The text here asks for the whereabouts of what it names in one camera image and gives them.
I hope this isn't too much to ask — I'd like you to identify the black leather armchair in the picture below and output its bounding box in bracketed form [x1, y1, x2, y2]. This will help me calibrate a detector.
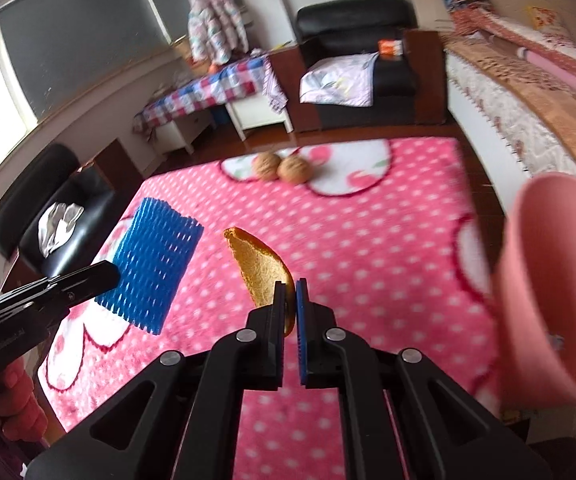
[268, 0, 448, 133]

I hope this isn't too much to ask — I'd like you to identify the pink polka dot blanket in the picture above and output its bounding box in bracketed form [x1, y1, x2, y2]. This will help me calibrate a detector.
[38, 137, 506, 480]

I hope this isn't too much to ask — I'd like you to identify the white cloth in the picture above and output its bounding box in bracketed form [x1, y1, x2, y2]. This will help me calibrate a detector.
[37, 201, 85, 256]

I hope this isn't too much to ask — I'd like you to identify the floral cloth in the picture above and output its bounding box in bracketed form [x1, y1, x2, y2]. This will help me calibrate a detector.
[300, 52, 376, 107]

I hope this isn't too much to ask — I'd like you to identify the pink bucket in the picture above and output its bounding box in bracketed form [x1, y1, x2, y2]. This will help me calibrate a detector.
[492, 172, 576, 408]

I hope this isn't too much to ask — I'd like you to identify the yellow flower pillow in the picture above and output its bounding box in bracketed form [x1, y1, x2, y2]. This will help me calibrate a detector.
[526, 6, 561, 31]

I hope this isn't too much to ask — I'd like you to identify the blue foam net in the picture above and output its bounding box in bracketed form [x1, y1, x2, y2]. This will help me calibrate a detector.
[94, 197, 205, 336]

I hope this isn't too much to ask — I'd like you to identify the pastel puffer jacket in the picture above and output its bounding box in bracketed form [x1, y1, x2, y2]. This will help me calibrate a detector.
[188, 0, 249, 64]

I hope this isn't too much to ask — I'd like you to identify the bed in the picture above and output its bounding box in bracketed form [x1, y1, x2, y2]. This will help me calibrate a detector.
[435, 0, 576, 201]

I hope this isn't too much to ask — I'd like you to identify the person's left hand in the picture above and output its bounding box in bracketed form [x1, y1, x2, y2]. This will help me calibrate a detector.
[0, 360, 50, 443]

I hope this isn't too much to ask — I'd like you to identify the dotted pink quilt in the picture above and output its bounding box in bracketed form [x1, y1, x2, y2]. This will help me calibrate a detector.
[450, 7, 576, 111]

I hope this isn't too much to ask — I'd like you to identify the brown leaf blanket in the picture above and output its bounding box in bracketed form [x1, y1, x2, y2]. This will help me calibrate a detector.
[442, 35, 576, 191]

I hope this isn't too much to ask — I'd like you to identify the white desk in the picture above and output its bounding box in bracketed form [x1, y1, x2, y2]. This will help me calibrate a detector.
[155, 92, 291, 154]

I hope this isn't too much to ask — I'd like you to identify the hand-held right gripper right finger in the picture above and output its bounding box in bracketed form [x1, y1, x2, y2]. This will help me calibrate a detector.
[295, 277, 551, 480]

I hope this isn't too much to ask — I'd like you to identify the walnut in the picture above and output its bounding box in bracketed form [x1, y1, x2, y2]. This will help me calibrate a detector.
[253, 152, 283, 181]
[277, 155, 313, 184]

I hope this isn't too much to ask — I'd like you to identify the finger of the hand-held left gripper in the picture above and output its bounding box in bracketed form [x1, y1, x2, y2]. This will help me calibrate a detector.
[0, 260, 122, 312]

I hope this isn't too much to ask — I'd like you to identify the orange peel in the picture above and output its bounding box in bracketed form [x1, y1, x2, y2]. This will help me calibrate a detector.
[223, 226, 296, 338]

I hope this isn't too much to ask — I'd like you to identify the checkered cloth side table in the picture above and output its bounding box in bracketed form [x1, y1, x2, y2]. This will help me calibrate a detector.
[133, 55, 289, 134]

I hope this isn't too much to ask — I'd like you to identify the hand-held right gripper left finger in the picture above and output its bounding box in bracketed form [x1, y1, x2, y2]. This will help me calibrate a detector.
[25, 281, 287, 480]

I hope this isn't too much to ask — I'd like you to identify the window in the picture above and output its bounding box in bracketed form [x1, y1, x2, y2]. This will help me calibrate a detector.
[0, 0, 199, 191]

